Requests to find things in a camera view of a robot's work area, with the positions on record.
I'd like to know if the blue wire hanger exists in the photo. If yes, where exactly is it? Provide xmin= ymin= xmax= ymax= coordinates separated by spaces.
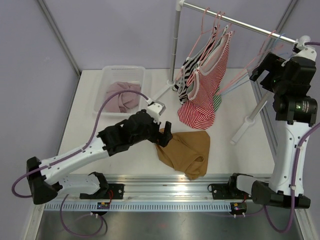
xmin=214 ymin=32 xmax=287 ymax=97

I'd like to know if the tan tank top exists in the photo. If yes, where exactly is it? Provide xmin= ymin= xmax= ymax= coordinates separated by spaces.
xmin=155 ymin=130 xmax=211 ymax=180

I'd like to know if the pink wire hanger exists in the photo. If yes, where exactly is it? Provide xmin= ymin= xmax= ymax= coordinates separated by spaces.
xmin=216 ymin=30 xmax=277 ymax=95

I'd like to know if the mauve tank top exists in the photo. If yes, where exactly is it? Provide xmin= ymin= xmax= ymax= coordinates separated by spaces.
xmin=104 ymin=81 xmax=141 ymax=113

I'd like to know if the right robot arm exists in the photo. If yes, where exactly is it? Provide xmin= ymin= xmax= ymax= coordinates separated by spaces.
xmin=226 ymin=47 xmax=318 ymax=209

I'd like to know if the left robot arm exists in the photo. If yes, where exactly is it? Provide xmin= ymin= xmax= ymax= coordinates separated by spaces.
xmin=26 ymin=109 xmax=173 ymax=205

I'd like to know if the red white striped tank top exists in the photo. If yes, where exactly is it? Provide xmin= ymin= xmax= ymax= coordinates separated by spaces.
xmin=177 ymin=31 xmax=233 ymax=130

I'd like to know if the black white striped tank top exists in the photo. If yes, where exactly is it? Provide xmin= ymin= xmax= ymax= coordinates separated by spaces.
xmin=173 ymin=24 xmax=221 ymax=106

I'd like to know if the green white striped tank top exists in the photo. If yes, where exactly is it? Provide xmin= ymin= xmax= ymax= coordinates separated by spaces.
xmin=213 ymin=87 xmax=222 ymax=112

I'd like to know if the pink hanger on rack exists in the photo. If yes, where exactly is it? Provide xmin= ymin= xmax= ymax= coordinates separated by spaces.
xmin=198 ymin=8 xmax=225 ymax=66
xmin=188 ymin=7 xmax=210 ymax=58

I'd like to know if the white clothes rack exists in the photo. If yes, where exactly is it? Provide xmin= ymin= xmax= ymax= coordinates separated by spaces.
xmin=148 ymin=0 xmax=312 ymax=145

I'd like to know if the white plastic basket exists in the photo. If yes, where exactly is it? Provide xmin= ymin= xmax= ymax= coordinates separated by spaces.
xmin=93 ymin=65 xmax=150 ymax=117

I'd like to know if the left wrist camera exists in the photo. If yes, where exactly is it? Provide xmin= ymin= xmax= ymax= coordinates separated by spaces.
xmin=146 ymin=98 xmax=166 ymax=125

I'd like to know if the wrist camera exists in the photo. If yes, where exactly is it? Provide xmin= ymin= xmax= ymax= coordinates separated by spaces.
xmin=146 ymin=98 xmax=166 ymax=125
xmin=281 ymin=39 xmax=317 ymax=67

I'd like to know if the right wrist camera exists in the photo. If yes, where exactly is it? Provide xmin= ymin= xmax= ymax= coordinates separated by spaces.
xmin=281 ymin=39 xmax=317 ymax=67

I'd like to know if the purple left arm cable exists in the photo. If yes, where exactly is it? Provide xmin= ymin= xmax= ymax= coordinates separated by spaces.
xmin=11 ymin=91 xmax=153 ymax=200

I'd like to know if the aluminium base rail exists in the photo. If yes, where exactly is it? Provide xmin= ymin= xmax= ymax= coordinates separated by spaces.
xmin=106 ymin=173 xmax=270 ymax=200

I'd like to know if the white slotted cable duct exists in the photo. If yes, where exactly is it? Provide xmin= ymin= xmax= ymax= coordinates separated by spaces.
xmin=44 ymin=201 xmax=231 ymax=212

